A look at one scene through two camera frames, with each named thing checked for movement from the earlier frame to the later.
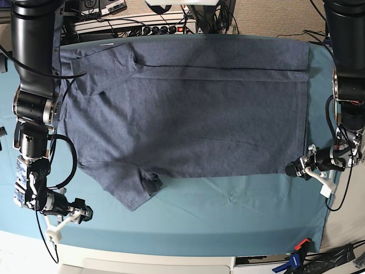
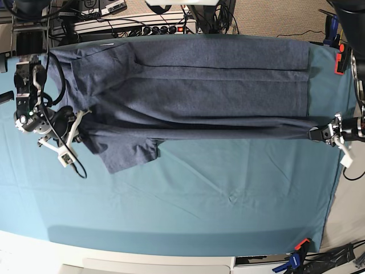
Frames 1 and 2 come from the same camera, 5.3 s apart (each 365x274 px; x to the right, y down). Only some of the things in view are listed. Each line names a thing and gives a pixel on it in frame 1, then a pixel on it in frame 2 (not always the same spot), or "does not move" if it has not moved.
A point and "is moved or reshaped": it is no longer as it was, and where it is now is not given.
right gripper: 333,158 → 335,138
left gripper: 53,203 → 61,125
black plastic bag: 317,264 does not move
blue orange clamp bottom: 295,265 does not move
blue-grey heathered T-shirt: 133,111 is moved or reshaped
